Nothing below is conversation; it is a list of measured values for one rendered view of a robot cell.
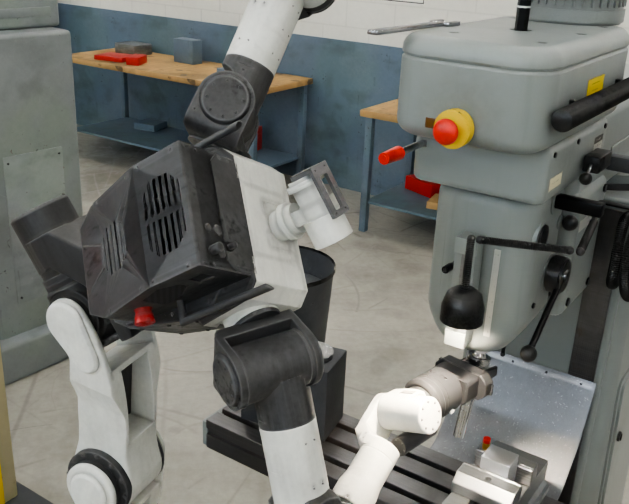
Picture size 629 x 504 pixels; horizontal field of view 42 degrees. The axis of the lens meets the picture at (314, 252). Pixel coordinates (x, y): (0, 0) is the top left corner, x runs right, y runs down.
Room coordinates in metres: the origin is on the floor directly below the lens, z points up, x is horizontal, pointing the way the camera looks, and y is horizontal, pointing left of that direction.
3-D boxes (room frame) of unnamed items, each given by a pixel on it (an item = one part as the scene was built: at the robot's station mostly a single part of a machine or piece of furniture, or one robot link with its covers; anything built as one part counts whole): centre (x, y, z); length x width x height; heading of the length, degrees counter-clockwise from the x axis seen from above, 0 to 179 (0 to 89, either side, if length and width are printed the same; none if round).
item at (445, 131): (1.20, -0.19, 1.76); 0.04 x 0.03 x 0.04; 57
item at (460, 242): (1.32, -0.27, 1.45); 0.04 x 0.04 x 0.21; 57
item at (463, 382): (1.35, -0.27, 1.23); 0.13 x 0.12 x 0.10; 47
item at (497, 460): (1.37, -0.39, 1.03); 0.06 x 0.05 x 0.06; 56
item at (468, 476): (1.33, -0.36, 1.02); 0.12 x 0.06 x 0.04; 56
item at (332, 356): (1.68, 0.04, 1.03); 0.22 x 0.12 x 0.20; 67
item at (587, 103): (1.36, -0.47, 1.79); 0.45 x 0.04 x 0.04; 147
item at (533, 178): (1.45, -0.36, 1.68); 0.34 x 0.24 x 0.10; 147
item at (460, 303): (1.23, -0.25, 1.46); 0.07 x 0.07 x 0.06
